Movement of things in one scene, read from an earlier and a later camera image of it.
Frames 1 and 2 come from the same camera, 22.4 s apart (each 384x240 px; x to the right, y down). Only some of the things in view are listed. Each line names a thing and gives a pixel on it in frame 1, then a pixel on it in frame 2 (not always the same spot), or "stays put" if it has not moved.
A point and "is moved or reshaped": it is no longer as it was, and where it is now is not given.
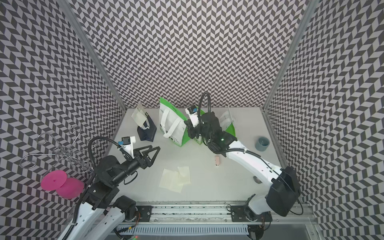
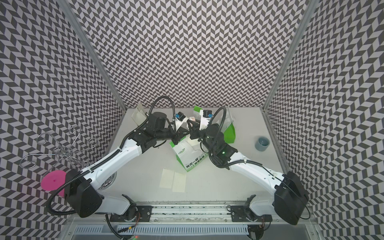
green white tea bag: (172, 123) is moved or reshaped
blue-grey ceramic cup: (262, 143) stays put
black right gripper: (190, 128) stays put
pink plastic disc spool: (66, 188) stays put
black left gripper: (147, 161) → (179, 135)
